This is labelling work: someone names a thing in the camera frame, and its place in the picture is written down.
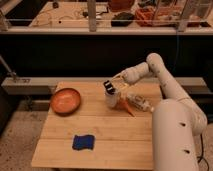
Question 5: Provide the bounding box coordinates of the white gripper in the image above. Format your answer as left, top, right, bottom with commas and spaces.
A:
103, 74, 129, 95

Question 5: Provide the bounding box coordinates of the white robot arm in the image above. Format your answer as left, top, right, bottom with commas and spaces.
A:
103, 53, 207, 171

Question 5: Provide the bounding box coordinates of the blue eraser sponge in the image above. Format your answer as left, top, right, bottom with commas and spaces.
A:
72, 135, 95, 150

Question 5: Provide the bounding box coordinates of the orange toy carrot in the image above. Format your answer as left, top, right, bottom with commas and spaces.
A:
118, 98, 133, 116

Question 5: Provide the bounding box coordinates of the white plastic bottle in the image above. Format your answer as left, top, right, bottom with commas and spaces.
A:
127, 94, 154, 112

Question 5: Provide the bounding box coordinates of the orange round bowl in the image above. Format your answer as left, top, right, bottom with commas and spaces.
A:
50, 88, 81, 116

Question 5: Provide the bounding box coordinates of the wooden table board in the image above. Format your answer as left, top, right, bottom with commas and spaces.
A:
31, 82, 153, 171

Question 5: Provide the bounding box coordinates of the black object on shelf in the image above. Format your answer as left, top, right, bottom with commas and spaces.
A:
111, 12, 134, 27

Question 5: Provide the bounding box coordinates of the orange box on shelf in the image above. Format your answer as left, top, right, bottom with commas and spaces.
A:
135, 9, 154, 27

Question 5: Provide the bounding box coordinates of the background workbench shelf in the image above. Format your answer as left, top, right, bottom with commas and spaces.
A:
0, 0, 213, 35

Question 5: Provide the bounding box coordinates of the grey metal bench beam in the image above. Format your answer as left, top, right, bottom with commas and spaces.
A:
1, 77, 108, 95

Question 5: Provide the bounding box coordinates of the black floor cable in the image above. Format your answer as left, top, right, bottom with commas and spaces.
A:
197, 133, 210, 171

